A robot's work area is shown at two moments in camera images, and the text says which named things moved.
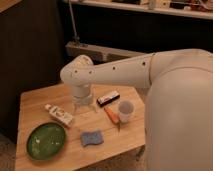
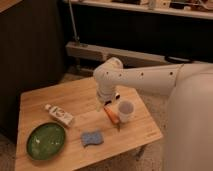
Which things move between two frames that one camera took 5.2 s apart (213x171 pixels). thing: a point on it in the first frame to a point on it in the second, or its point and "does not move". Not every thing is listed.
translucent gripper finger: [74, 108] to [98, 106]
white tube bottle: [60, 115] does not move
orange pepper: [113, 116] does not move
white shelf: [180, 11] does not move
